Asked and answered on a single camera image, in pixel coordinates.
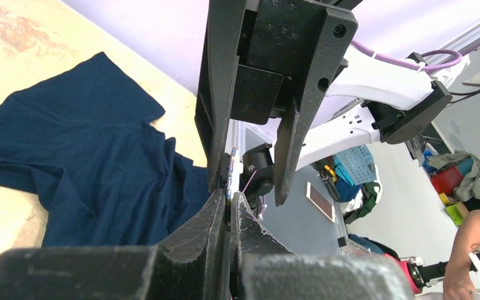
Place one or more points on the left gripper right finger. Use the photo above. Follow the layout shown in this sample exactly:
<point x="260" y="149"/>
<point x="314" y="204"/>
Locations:
<point x="263" y="268"/>

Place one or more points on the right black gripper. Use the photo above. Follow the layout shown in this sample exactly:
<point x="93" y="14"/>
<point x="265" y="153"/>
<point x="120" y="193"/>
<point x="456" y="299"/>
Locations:
<point x="291" y="52"/>

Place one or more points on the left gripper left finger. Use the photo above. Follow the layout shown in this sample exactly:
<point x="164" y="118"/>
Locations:
<point x="188" y="264"/>

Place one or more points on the blue round brooch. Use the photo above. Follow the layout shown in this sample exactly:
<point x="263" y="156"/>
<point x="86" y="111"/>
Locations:
<point x="232" y="184"/>

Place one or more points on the navy blue t-shirt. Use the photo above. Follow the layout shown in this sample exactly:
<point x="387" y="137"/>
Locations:
<point x="83" y="142"/>

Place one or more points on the person's forearm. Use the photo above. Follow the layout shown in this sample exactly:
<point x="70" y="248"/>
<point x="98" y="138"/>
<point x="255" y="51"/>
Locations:
<point x="467" y="236"/>

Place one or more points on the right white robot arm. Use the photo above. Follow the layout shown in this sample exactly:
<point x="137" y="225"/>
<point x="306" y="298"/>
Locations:
<point x="389" y="100"/>

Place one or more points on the person's hand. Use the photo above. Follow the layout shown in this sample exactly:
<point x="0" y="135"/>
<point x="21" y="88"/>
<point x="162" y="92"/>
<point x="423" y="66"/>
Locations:
<point x="457" y="284"/>

